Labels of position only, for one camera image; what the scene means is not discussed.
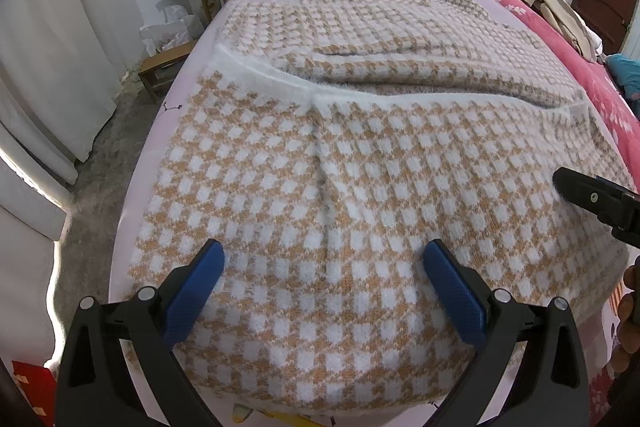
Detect pink floral blanket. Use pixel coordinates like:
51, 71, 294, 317
472, 0, 640, 188

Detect person's right hand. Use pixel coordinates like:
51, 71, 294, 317
612, 256, 640, 374

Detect beige white checkered sweater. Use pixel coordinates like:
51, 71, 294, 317
122, 0, 638, 410

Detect blue cloth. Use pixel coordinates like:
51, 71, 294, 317
606, 54, 640, 100

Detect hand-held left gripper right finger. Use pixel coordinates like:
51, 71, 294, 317
422, 239, 592, 427

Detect small wooden stool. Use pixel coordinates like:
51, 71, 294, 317
137, 39, 198, 104

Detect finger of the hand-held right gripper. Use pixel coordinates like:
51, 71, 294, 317
552, 166, 640, 249

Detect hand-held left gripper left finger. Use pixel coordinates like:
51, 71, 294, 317
56, 238, 225, 427

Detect red patterned packet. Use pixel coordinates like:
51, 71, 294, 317
10, 359, 57, 409

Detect white plastic bags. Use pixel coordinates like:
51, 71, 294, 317
140, 4, 204, 54

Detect white curtain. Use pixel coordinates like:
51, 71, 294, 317
0, 0, 167, 240

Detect beige clothes pile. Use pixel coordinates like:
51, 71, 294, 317
497, 0, 598, 60

